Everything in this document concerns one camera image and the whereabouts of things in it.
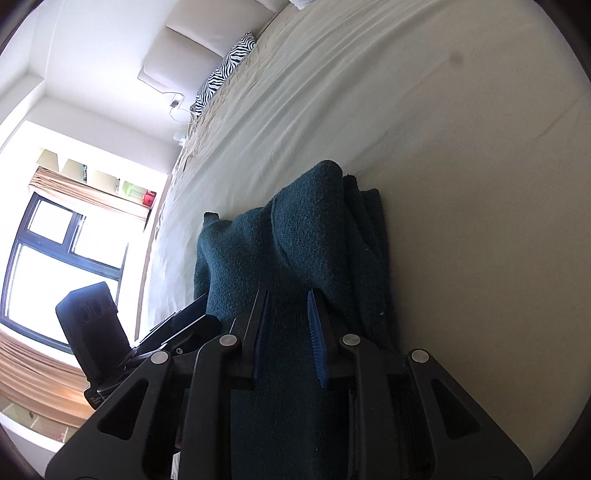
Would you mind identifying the white charger with cable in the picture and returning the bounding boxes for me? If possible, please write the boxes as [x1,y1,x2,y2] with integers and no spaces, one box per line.
[161,91,191,124]

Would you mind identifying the red box on shelf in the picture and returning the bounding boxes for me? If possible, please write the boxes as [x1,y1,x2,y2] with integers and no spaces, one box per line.
[142,190,156,209]

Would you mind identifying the black framed window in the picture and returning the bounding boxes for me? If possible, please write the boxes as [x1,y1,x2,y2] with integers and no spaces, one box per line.
[1,193,130,353]

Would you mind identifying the dark teal knit sweater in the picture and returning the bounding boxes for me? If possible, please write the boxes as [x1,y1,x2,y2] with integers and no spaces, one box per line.
[194,161,399,479]

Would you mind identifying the cream upholstered headboard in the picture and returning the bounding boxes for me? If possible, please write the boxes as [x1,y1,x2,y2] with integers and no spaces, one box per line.
[138,0,287,97]

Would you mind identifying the zebra print pillow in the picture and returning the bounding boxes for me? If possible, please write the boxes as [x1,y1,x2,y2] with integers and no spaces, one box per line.
[189,32,256,116]

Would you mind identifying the white wall shelf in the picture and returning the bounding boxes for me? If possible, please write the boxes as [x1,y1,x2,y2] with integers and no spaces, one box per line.
[37,150,148,205]

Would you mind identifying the cream bed sheet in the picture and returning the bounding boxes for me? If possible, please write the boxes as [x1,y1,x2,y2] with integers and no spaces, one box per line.
[143,1,590,470]

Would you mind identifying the beige roman blind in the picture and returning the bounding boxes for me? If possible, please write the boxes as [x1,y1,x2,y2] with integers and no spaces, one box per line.
[29,166,150,221]

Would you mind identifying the white pillow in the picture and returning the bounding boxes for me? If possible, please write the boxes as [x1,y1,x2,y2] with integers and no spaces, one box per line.
[290,0,315,11]

